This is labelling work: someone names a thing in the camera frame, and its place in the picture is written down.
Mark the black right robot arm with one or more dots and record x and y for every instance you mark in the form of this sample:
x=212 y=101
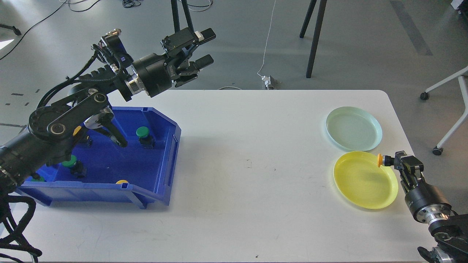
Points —
x=451 y=238

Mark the yellow push button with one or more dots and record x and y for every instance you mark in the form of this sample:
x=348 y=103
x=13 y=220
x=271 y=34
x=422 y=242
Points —
x=385 y=160
x=81 y=137

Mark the black tripod leg right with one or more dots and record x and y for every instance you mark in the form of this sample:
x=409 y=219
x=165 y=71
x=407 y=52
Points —
x=317 y=31

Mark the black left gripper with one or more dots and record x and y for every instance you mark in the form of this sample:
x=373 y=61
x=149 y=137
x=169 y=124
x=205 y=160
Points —
x=153 y=70

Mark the white power adapter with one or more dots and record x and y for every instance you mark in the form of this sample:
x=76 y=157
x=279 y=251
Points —
x=269 y=83

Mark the green push button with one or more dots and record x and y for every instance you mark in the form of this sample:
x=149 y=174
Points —
x=144 y=137
x=75 y=167

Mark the green push button bin corner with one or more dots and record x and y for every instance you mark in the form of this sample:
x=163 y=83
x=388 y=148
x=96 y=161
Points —
x=38 y=179

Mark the light green plate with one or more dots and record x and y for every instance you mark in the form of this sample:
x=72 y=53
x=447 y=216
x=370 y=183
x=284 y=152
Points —
x=353 y=129

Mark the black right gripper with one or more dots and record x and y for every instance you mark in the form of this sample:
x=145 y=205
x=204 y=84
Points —
x=426 y=202

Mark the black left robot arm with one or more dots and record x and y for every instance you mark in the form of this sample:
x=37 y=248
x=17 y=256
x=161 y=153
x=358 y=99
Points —
x=59 y=121

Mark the yellow plate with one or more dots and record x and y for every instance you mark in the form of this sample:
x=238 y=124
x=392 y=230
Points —
x=362 y=182

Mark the white chair base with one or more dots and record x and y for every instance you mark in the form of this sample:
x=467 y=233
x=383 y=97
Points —
x=444 y=110

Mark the blue plastic storage bin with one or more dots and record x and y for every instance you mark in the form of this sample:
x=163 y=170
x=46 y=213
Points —
x=149 y=171

